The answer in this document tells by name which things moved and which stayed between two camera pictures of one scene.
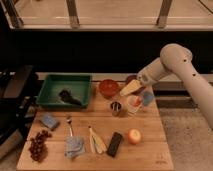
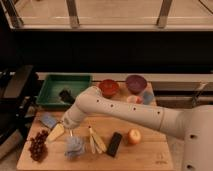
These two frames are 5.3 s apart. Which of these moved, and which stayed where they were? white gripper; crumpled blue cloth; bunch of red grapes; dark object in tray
Moved: white gripper
Stayed: bunch of red grapes; dark object in tray; crumpled blue cloth
